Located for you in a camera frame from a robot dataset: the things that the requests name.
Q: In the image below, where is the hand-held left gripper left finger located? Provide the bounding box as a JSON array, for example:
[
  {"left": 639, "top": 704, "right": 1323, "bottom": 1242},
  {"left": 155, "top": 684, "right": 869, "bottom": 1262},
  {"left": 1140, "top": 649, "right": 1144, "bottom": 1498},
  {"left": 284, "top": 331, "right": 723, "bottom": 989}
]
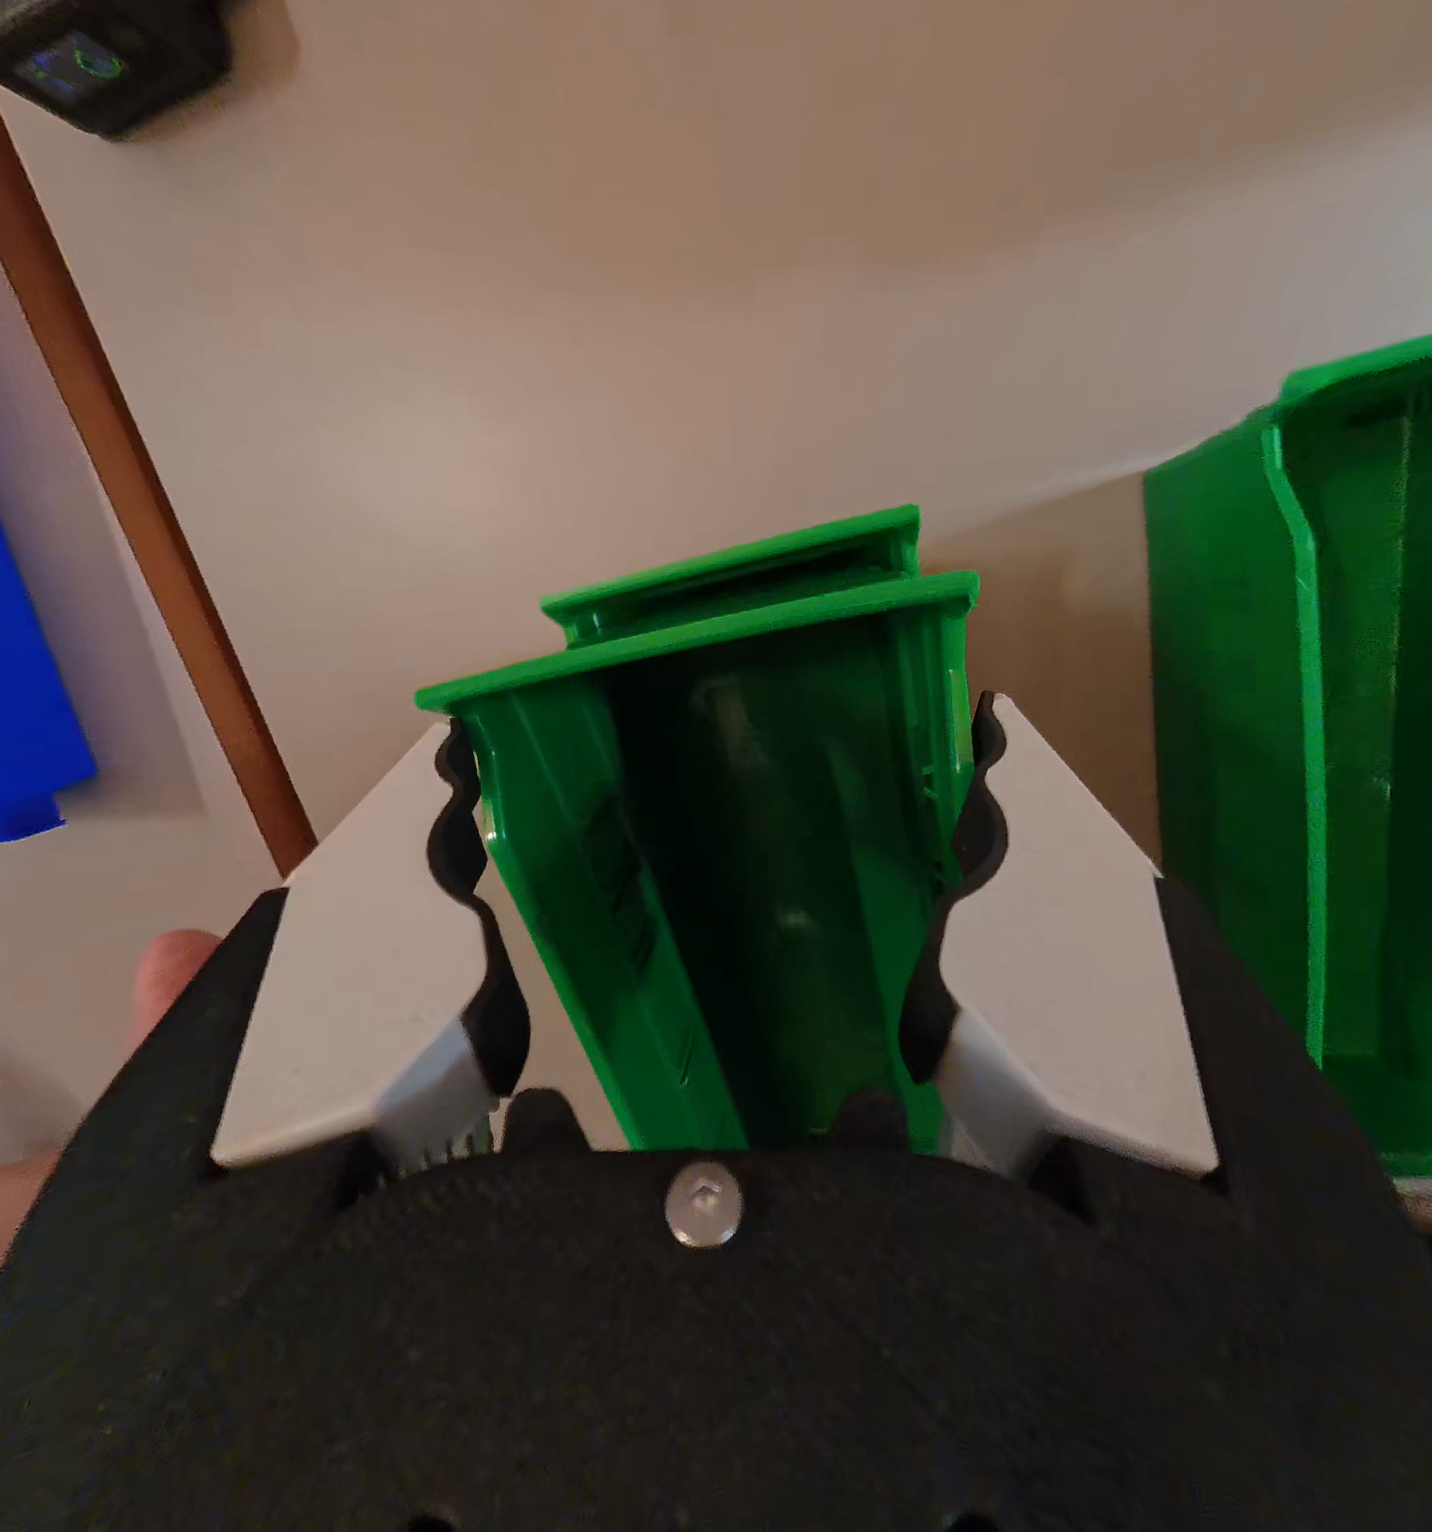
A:
[{"left": 210, "top": 718, "right": 533, "bottom": 1173}]

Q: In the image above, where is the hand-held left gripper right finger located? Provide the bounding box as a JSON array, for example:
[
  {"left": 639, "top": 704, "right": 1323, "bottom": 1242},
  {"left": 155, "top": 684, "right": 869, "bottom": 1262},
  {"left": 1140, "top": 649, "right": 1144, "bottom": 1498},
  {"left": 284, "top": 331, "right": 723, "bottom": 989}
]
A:
[{"left": 898, "top": 690, "right": 1219, "bottom": 1179}]

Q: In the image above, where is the green plastic bin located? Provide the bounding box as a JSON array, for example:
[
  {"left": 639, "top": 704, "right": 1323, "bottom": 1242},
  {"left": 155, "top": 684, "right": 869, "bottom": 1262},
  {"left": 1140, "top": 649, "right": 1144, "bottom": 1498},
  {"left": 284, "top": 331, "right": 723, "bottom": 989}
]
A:
[
  {"left": 1141, "top": 321, "right": 1432, "bottom": 1181},
  {"left": 414, "top": 573, "right": 982, "bottom": 1156},
  {"left": 538, "top": 506, "right": 922, "bottom": 654}
]

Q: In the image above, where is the grey desk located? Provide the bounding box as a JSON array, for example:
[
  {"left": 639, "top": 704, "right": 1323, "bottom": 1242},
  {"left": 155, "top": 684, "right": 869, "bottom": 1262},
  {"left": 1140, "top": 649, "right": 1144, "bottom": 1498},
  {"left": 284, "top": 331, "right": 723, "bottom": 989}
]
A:
[{"left": 0, "top": 0, "right": 1432, "bottom": 1241}]

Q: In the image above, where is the person's left hand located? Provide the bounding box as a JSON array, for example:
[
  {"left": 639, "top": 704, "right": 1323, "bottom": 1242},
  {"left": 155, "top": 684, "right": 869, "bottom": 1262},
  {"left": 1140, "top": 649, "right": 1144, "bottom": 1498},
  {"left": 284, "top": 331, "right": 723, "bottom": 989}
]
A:
[{"left": 0, "top": 929, "right": 223, "bottom": 1345}]

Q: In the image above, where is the wood-edged grey table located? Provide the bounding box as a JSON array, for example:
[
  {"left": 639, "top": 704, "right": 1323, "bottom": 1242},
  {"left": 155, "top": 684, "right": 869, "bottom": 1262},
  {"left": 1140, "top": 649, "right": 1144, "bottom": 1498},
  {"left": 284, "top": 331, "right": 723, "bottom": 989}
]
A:
[{"left": 0, "top": 60, "right": 317, "bottom": 1181}]

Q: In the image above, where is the blue plastic bin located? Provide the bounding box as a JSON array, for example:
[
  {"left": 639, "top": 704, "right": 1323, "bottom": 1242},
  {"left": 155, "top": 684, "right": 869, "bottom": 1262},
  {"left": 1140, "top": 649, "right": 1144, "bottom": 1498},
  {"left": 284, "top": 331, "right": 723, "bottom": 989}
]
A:
[{"left": 0, "top": 395, "right": 97, "bottom": 851}]

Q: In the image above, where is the black timer display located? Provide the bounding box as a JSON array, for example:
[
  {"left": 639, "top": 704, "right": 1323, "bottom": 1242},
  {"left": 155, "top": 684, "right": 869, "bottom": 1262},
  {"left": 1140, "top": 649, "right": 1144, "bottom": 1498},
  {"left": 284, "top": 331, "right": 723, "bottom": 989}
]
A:
[{"left": 0, "top": 0, "right": 235, "bottom": 138}]

